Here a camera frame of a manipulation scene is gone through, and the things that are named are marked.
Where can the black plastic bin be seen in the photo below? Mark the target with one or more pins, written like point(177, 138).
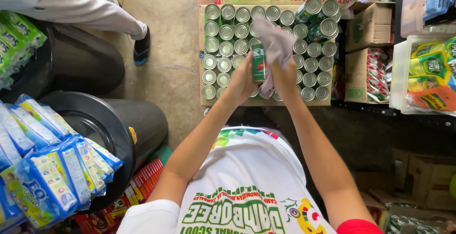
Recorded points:
point(78, 63)
point(124, 127)

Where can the heap of yellow-green seasoning packets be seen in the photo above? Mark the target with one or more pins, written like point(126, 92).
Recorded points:
point(433, 73)

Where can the rows of silver-topped tin cans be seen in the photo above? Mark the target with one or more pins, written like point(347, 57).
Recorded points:
point(228, 48)

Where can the plain brown cardboard box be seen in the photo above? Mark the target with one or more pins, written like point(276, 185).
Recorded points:
point(370, 25)

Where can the person's right hand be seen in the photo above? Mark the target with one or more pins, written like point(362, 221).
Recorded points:
point(286, 80)

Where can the stack of red boxes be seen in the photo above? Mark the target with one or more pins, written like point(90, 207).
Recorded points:
point(139, 187)

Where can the cardboard box with green print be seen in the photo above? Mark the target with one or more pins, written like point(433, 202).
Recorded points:
point(356, 77)

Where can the green labelled tin can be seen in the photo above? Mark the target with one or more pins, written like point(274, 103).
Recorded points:
point(258, 63)

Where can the flat cardboard carton tray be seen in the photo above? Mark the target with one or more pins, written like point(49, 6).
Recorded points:
point(228, 102)

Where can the grey wiping cloth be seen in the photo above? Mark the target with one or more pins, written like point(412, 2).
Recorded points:
point(276, 41)

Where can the bunch of red-white snack packets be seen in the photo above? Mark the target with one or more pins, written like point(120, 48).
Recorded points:
point(378, 75)

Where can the strips of green detergent sachets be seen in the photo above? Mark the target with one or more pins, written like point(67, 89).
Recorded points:
point(14, 41)

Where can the heap of brown cardboard boxes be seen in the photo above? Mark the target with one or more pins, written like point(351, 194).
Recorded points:
point(420, 180)

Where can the person's left hand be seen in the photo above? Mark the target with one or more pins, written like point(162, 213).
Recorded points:
point(240, 84)

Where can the bundle of blue diaper packs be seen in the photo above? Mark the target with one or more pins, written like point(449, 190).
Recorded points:
point(46, 170)

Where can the person's right fingers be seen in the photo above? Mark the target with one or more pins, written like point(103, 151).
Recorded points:
point(278, 68)

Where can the person's left fingers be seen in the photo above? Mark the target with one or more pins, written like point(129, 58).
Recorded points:
point(247, 64)

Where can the black metal shelf rack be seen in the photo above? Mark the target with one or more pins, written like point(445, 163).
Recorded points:
point(399, 113)

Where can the clear bin with blue packets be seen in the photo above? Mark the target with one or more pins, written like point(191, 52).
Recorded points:
point(433, 2)

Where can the clear plastic storage bin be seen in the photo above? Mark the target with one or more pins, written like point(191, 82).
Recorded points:
point(398, 80)

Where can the person's white printed shirt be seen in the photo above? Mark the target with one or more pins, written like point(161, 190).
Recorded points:
point(245, 180)

